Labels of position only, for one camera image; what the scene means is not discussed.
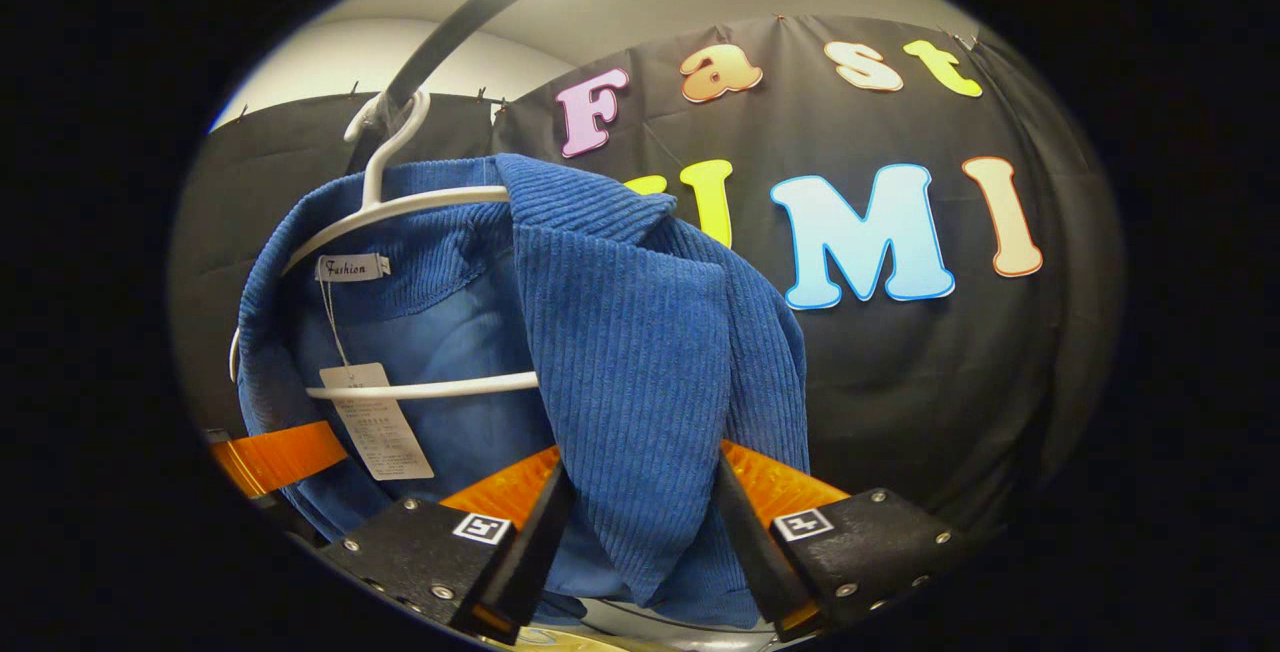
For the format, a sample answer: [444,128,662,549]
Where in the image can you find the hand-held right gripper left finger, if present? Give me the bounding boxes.
[318,446,576,645]

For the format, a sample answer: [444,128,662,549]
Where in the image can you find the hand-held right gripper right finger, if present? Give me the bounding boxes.
[715,440,969,643]

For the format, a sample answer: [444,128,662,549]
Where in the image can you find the beige laundry hamper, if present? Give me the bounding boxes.
[490,627,651,652]

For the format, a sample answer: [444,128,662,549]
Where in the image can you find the blue corduroy jacket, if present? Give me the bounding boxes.
[232,154,811,631]

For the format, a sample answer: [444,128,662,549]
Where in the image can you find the white plastic clothes hanger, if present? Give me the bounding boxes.
[228,87,542,402]

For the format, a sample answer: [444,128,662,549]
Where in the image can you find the black metal clothes rack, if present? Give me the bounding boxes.
[345,0,661,176]

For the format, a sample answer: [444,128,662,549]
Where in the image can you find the white garment hang tag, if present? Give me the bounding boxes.
[317,362,437,482]

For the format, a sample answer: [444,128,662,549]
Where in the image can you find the black backdrop cloth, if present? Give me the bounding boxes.
[170,17,1127,545]

